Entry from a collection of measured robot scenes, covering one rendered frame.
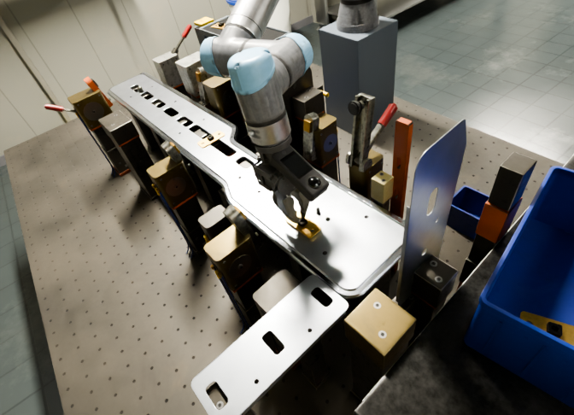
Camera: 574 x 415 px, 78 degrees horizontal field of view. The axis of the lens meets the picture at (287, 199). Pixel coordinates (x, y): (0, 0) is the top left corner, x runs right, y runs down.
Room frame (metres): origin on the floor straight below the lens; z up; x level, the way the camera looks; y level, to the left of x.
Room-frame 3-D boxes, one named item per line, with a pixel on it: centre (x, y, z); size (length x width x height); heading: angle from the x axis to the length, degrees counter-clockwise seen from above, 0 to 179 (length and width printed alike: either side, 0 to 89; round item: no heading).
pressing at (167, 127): (0.95, 0.20, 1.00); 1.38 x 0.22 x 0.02; 32
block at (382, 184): (0.54, -0.21, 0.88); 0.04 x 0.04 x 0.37; 32
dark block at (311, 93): (0.86, -0.12, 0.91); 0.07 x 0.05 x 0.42; 122
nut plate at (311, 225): (0.52, -0.02, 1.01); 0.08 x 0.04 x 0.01; 32
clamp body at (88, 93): (1.33, 0.67, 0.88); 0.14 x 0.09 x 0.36; 122
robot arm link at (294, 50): (0.65, -0.04, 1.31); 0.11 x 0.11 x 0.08; 53
